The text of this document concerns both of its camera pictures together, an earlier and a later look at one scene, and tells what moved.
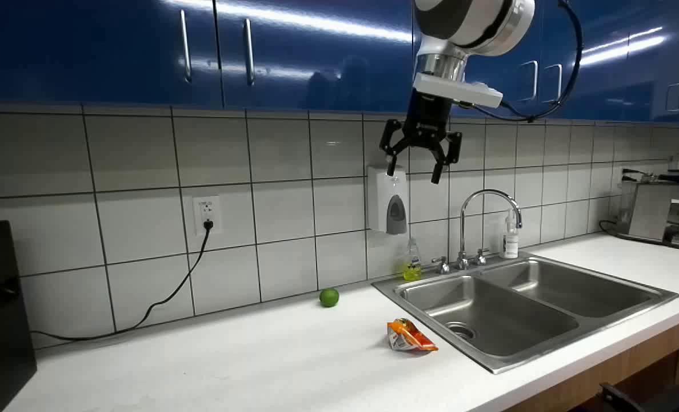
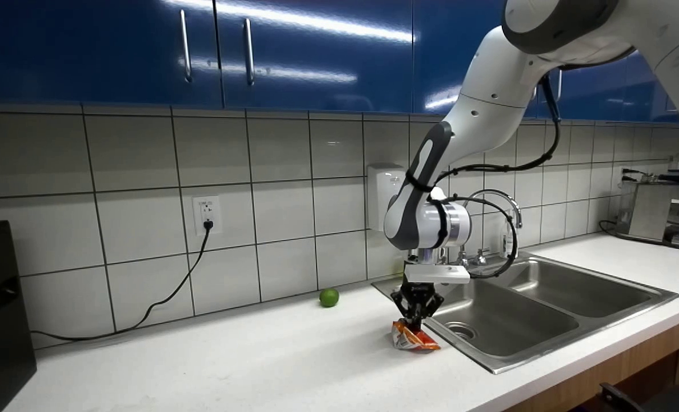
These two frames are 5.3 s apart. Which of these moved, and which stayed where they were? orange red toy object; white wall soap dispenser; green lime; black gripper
Moved: black gripper
Stayed: white wall soap dispenser; green lime; orange red toy object
